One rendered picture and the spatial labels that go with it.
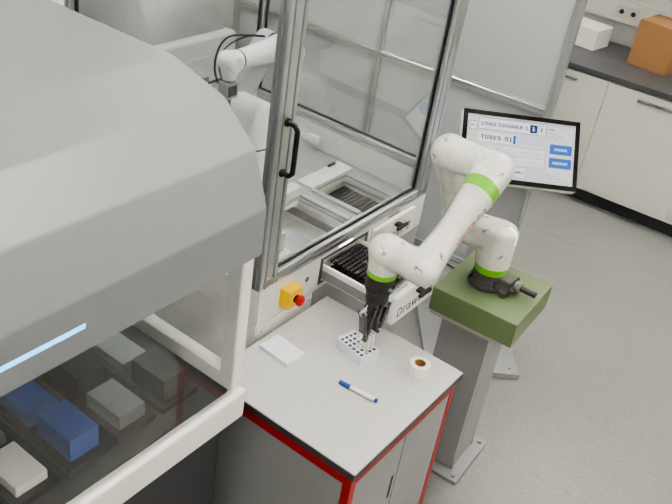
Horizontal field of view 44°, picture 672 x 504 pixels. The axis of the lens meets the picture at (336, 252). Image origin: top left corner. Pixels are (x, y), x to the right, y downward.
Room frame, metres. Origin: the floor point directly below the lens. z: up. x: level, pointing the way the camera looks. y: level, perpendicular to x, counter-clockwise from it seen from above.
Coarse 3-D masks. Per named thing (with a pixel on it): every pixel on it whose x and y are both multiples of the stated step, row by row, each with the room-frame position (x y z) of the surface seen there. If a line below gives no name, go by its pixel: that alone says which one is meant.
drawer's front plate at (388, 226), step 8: (408, 208) 2.93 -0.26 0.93; (400, 216) 2.86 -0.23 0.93; (408, 216) 2.91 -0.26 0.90; (384, 224) 2.77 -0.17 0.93; (392, 224) 2.81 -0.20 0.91; (408, 224) 2.92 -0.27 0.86; (376, 232) 2.72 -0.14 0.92; (384, 232) 2.77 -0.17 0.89; (392, 232) 2.82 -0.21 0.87; (400, 232) 2.88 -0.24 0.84
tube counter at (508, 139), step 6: (504, 138) 3.34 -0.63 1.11; (510, 138) 3.35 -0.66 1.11; (516, 138) 3.35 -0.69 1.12; (522, 138) 3.36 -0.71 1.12; (528, 138) 3.36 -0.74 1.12; (534, 138) 3.37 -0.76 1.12; (540, 138) 3.37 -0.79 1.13; (510, 144) 3.33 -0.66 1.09; (516, 144) 3.34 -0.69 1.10; (522, 144) 3.34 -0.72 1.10; (528, 144) 3.35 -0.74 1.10; (534, 144) 3.35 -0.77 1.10; (540, 144) 3.36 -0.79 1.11
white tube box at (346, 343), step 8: (344, 336) 2.22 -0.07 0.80; (352, 336) 2.22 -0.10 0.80; (336, 344) 2.20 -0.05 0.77; (344, 344) 2.17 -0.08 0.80; (352, 344) 2.18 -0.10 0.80; (360, 344) 2.19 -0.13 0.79; (344, 352) 2.17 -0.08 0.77; (352, 352) 2.14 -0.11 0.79; (360, 352) 2.15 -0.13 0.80; (368, 352) 2.15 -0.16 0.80; (376, 352) 2.16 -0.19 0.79; (352, 360) 2.14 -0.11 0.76; (360, 360) 2.12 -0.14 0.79; (368, 360) 2.14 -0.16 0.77
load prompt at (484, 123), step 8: (480, 120) 3.38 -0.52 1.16; (488, 120) 3.38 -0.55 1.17; (496, 120) 3.39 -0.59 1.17; (504, 120) 3.39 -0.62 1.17; (480, 128) 3.35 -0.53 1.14; (488, 128) 3.36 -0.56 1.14; (496, 128) 3.37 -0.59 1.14; (504, 128) 3.37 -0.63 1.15; (512, 128) 3.38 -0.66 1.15; (520, 128) 3.38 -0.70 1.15; (528, 128) 3.39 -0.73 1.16; (536, 128) 3.40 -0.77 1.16; (544, 128) 3.40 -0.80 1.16; (544, 136) 3.38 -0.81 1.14
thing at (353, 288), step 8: (360, 240) 2.68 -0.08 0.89; (344, 248) 2.64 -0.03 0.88; (328, 264) 2.56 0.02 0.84; (328, 272) 2.46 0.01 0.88; (336, 272) 2.44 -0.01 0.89; (328, 280) 2.45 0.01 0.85; (336, 280) 2.43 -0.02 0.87; (344, 280) 2.42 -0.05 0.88; (352, 280) 2.41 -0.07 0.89; (344, 288) 2.41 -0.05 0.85; (352, 288) 2.40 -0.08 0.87; (360, 288) 2.38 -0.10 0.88; (352, 296) 2.40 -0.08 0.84; (360, 296) 2.38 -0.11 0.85; (392, 296) 2.43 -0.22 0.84
